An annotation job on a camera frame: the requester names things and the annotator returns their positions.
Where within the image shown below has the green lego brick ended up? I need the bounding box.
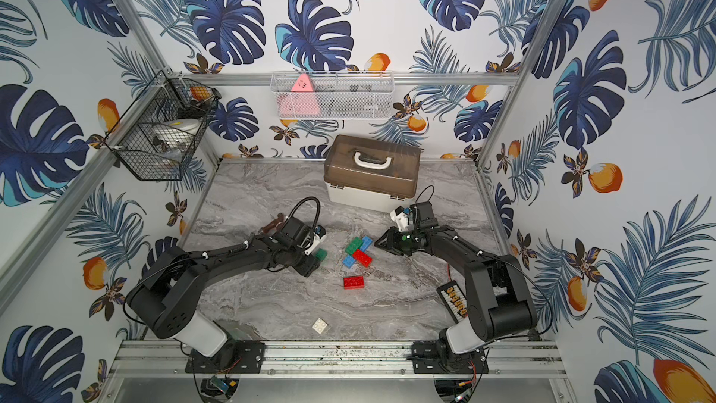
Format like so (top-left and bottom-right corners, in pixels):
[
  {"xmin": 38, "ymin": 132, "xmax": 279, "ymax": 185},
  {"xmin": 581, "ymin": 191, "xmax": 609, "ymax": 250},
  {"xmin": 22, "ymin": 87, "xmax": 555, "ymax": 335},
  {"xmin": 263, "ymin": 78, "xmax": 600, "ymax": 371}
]
[
  {"xmin": 344, "ymin": 237, "xmax": 364, "ymax": 256},
  {"xmin": 315, "ymin": 248, "xmax": 327, "ymax": 261}
]

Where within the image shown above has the blue lego brick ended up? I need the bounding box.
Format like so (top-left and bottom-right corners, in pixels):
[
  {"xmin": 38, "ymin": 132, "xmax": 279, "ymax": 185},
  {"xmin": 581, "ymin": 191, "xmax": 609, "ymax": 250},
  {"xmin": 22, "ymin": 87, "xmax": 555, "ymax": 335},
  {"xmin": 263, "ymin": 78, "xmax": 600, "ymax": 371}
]
[
  {"xmin": 342, "ymin": 256, "xmax": 356, "ymax": 269},
  {"xmin": 360, "ymin": 236, "xmax": 373, "ymax": 252}
]

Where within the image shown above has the red lego brick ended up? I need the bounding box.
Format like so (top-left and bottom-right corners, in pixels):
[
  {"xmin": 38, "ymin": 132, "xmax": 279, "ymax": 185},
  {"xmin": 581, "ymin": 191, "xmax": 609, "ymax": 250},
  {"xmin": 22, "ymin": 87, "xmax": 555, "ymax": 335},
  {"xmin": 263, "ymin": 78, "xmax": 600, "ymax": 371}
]
[
  {"xmin": 343, "ymin": 276, "xmax": 365, "ymax": 290},
  {"xmin": 352, "ymin": 249, "xmax": 373, "ymax": 268}
]

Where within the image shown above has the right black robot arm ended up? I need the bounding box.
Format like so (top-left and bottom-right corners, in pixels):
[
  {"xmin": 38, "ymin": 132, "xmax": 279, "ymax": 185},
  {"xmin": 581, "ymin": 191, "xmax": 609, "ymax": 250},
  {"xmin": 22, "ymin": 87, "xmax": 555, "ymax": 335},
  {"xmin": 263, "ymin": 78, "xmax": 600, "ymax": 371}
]
[{"xmin": 374, "ymin": 201, "xmax": 538, "ymax": 354}]

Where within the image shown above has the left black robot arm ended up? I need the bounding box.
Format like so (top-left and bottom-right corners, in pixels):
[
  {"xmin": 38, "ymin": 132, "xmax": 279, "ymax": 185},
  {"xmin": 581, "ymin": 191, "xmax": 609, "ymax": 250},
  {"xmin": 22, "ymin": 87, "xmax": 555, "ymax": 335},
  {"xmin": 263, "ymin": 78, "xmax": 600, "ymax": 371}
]
[{"xmin": 125, "ymin": 196, "xmax": 326, "ymax": 369}]

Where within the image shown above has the white square lego brick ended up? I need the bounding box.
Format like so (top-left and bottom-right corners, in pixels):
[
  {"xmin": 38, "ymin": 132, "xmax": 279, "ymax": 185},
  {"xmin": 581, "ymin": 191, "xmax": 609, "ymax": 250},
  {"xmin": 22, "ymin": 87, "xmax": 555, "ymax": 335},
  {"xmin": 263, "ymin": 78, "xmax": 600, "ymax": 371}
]
[{"xmin": 311, "ymin": 318, "xmax": 328, "ymax": 334}]

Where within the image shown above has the brown wooden stamp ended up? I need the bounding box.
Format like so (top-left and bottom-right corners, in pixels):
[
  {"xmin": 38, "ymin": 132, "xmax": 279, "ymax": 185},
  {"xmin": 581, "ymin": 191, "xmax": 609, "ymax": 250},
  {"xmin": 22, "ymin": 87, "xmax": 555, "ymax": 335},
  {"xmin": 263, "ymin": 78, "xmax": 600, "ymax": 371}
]
[{"xmin": 260, "ymin": 213, "xmax": 285, "ymax": 234}]

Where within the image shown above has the black abacus tray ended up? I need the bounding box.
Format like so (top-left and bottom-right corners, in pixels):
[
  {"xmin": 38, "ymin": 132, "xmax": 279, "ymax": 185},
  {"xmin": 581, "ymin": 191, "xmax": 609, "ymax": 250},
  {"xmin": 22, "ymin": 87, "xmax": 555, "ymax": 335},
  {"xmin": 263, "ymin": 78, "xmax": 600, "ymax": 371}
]
[{"xmin": 436, "ymin": 281, "xmax": 468, "ymax": 324}]

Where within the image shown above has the brown lid storage box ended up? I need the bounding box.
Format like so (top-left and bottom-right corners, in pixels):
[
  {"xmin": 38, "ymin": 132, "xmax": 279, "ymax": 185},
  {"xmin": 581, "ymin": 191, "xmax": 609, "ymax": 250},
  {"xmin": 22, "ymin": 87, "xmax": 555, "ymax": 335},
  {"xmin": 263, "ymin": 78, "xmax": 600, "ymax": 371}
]
[{"xmin": 324, "ymin": 134, "xmax": 421, "ymax": 213}]

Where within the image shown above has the pink triangle card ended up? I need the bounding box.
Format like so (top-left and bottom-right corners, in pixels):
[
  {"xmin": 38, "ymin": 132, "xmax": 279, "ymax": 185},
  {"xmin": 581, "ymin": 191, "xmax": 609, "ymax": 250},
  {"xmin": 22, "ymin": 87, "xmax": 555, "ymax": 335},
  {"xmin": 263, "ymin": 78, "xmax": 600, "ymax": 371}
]
[{"xmin": 278, "ymin": 74, "xmax": 321, "ymax": 119}]

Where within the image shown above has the white bowl in basket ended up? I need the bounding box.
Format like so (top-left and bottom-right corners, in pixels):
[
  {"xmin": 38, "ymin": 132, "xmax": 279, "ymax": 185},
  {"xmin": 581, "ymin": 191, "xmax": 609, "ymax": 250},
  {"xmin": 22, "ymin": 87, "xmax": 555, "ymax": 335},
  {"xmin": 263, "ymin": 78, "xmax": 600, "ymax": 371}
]
[{"xmin": 150, "ymin": 119, "xmax": 201, "ymax": 150}]

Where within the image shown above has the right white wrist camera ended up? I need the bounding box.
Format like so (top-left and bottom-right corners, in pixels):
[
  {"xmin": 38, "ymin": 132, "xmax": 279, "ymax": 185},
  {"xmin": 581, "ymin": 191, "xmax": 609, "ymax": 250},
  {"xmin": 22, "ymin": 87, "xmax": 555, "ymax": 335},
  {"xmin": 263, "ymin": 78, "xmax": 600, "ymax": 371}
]
[{"xmin": 389, "ymin": 206, "xmax": 411, "ymax": 232}]

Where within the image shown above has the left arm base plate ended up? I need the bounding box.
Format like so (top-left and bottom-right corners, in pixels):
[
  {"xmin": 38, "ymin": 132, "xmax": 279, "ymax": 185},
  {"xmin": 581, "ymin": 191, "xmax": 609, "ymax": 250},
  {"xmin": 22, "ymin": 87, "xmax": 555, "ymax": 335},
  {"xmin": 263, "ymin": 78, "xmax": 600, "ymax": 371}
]
[{"xmin": 185, "ymin": 340, "xmax": 267, "ymax": 375}]

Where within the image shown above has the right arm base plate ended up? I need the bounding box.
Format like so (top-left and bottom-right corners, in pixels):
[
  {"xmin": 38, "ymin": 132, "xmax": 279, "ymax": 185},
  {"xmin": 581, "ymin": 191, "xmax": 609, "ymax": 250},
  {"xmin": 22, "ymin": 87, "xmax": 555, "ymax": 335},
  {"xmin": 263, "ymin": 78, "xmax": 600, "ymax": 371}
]
[{"xmin": 408, "ymin": 340, "xmax": 489, "ymax": 375}]

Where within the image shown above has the clear wall shelf tray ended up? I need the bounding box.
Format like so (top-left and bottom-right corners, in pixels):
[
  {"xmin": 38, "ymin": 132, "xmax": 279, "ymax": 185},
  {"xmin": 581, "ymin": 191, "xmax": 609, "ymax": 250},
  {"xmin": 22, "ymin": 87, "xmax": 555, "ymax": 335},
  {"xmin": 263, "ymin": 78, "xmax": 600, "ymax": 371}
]
[{"xmin": 270, "ymin": 71, "xmax": 395, "ymax": 119}]

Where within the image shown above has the black wire basket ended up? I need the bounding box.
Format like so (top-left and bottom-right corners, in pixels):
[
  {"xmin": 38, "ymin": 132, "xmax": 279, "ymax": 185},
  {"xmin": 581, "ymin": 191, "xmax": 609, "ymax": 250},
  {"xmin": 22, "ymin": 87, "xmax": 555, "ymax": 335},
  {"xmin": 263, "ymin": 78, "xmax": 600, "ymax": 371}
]
[{"xmin": 103, "ymin": 71, "xmax": 221, "ymax": 182}]

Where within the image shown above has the aluminium front rail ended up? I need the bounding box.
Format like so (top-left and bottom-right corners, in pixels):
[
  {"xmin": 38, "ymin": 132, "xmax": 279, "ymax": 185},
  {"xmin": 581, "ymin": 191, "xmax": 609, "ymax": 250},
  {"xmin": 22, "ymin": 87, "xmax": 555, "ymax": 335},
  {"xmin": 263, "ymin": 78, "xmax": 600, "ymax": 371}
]
[{"xmin": 110, "ymin": 341, "xmax": 567, "ymax": 380}]

